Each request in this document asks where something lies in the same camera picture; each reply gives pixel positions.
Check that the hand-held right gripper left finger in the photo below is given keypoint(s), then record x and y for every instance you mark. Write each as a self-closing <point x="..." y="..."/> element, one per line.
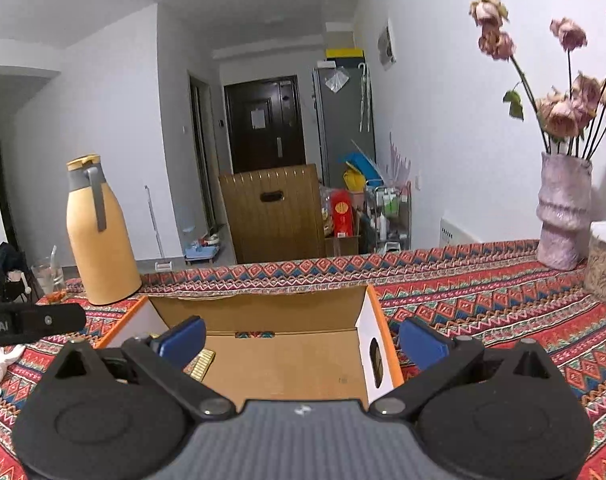
<point x="185" y="341"/>

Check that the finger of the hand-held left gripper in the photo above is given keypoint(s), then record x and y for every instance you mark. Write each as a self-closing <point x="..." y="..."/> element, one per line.
<point x="58" y="317"/>

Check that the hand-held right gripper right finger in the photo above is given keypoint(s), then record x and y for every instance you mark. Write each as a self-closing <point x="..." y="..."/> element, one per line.
<point x="423" y="342"/>

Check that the gold ridged snack packet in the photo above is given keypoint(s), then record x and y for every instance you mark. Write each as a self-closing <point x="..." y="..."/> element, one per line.
<point x="203" y="362"/>

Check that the cardboard box with orange rim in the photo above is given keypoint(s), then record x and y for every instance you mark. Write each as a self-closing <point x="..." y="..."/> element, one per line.
<point x="283" y="360"/>

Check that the clear drinking glass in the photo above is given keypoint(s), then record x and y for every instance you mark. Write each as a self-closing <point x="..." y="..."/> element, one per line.
<point x="48" y="277"/>

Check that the black clothes pile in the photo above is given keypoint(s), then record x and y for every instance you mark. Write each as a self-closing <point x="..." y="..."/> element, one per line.
<point x="5" y="265"/>

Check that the red patterned tablecloth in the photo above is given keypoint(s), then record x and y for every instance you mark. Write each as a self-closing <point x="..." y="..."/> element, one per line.
<point x="483" y="300"/>

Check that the yellow thermos jug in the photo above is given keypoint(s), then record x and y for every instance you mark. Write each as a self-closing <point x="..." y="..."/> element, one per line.
<point x="100" y="250"/>

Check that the blue floor tray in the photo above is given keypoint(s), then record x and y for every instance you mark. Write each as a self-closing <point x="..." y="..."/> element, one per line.
<point x="203" y="250"/>

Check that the wooden chair back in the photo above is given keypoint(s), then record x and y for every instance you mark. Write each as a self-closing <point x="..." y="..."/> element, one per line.
<point x="273" y="230"/>

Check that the red gift bag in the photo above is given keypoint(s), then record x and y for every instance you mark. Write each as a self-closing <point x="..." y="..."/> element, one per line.
<point x="342" y="212"/>

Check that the translucent pink plastic wrap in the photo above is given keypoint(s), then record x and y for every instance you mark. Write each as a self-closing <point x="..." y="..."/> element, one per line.
<point x="400" y="160"/>

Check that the blue plastic item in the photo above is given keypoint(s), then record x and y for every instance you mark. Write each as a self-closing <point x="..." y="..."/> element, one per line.
<point x="365" y="162"/>

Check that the pink ribbed vase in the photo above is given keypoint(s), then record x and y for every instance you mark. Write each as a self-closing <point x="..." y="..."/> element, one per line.
<point x="563" y="210"/>

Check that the woven basket white liner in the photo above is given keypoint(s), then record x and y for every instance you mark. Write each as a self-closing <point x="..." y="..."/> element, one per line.
<point x="605" y="270"/>

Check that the dark entrance door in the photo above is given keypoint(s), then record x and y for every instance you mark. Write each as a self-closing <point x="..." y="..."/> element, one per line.
<point x="243" y="135"/>

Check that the grey refrigerator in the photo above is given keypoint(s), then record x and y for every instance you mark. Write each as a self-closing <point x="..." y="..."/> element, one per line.
<point x="340" y="125"/>

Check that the clear hanging umbrella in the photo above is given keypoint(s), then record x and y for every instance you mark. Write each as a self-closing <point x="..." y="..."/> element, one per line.
<point x="364" y="100"/>

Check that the dried pink roses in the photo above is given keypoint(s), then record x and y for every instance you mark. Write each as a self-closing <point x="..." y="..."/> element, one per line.
<point x="560" y="110"/>

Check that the clear plastic bag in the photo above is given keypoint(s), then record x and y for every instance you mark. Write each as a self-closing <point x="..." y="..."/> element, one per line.
<point x="338" y="80"/>

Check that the yellow and black box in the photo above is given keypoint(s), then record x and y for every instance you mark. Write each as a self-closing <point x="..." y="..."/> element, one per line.
<point x="345" y="52"/>

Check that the white wall heater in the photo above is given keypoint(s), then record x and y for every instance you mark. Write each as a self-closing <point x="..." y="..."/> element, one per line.
<point x="450" y="232"/>

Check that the wall electrical panel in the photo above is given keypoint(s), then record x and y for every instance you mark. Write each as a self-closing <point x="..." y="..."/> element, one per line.
<point x="387" y="45"/>

